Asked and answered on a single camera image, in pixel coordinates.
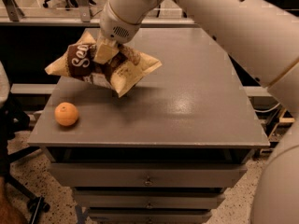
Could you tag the orange fruit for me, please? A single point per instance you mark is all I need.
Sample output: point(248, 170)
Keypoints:
point(66, 114)

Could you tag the brown chip bag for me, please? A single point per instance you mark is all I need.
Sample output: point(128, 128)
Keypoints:
point(120, 74)

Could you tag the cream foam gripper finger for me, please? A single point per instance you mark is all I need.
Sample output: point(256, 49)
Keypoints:
point(104, 50)

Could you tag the grey drawer cabinet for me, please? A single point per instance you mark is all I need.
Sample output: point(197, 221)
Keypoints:
point(166, 151)

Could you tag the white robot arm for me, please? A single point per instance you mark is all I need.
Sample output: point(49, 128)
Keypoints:
point(264, 40)

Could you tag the grey metal railing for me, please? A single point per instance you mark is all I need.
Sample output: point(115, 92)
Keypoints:
point(54, 13)

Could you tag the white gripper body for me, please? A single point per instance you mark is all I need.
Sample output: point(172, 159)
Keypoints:
point(116, 26)

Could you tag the yellow metal stand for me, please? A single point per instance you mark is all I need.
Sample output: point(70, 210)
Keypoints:
point(276, 121)

